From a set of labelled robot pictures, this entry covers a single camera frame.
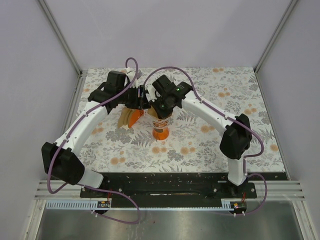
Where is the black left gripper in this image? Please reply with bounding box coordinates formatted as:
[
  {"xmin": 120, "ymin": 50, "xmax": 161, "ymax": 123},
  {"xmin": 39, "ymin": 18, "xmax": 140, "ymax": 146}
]
[{"xmin": 117, "ymin": 84, "xmax": 151, "ymax": 110}]

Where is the brown paper coffee filter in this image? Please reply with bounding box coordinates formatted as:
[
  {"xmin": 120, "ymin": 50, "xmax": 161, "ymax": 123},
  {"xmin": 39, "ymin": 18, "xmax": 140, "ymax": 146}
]
[{"xmin": 147, "ymin": 107, "xmax": 172, "ymax": 120}]

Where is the clear glass dripper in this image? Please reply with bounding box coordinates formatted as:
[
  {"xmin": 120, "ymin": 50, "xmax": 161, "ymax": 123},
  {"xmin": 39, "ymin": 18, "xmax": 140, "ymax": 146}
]
[{"xmin": 151, "ymin": 116, "xmax": 173, "ymax": 129}]

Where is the orange coffee filter box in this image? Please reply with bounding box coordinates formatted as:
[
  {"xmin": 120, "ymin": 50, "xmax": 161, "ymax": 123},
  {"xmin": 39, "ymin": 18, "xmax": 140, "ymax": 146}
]
[{"xmin": 117, "ymin": 107, "xmax": 145, "ymax": 128}]

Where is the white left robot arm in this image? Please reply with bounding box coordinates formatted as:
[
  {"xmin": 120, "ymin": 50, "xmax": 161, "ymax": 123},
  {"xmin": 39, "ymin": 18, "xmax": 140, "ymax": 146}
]
[{"xmin": 41, "ymin": 68, "xmax": 149, "ymax": 198}]

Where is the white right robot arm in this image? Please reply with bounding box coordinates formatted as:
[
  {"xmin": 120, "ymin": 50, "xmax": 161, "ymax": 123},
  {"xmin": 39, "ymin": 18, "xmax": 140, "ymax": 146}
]
[{"xmin": 146, "ymin": 75, "xmax": 252, "ymax": 198}]

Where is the orange glass carafe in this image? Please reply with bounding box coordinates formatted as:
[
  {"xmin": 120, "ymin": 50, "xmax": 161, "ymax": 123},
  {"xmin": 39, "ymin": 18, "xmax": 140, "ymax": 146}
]
[{"xmin": 152, "ymin": 127, "xmax": 170, "ymax": 141}]

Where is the floral patterned tablecloth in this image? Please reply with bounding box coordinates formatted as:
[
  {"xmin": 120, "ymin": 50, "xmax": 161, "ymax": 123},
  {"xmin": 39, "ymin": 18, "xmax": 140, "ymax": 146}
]
[{"xmin": 79, "ymin": 67, "xmax": 285, "ymax": 172}]

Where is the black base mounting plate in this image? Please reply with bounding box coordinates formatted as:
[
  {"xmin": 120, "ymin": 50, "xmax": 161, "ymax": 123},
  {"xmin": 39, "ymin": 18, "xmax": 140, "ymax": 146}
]
[{"xmin": 76, "ymin": 172, "xmax": 288, "ymax": 203}]

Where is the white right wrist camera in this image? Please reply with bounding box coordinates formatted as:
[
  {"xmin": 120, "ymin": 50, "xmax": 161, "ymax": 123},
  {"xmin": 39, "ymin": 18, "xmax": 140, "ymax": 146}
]
[{"xmin": 145, "ymin": 85, "xmax": 157, "ymax": 102}]

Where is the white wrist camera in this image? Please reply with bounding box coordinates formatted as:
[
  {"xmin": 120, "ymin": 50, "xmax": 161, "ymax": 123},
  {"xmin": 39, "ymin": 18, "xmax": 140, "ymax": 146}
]
[
  {"xmin": 124, "ymin": 67, "xmax": 143, "ymax": 88},
  {"xmin": 145, "ymin": 85, "xmax": 157, "ymax": 102}
]

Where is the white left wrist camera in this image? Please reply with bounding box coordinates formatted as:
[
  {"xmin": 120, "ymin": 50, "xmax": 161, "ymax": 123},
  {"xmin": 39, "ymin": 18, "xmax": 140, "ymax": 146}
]
[{"xmin": 124, "ymin": 67, "xmax": 143, "ymax": 88}]

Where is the light blue cable duct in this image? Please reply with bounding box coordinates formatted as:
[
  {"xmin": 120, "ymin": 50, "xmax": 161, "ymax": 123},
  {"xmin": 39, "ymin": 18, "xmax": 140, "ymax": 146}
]
[{"xmin": 45, "ymin": 197, "xmax": 235, "ymax": 211}]

